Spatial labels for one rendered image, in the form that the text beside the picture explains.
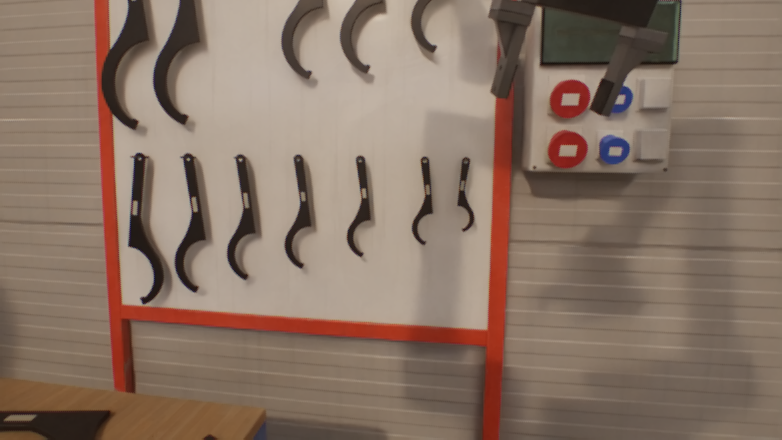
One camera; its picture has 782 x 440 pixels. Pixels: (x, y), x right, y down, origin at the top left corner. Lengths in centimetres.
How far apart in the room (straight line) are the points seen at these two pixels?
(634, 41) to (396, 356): 124
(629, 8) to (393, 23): 96
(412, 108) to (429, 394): 101
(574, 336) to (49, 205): 204
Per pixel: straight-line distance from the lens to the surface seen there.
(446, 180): 128
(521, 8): 46
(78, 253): 197
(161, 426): 94
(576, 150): 118
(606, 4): 49
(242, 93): 147
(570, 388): 159
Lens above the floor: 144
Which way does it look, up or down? 5 degrees down
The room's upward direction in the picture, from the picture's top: 1 degrees clockwise
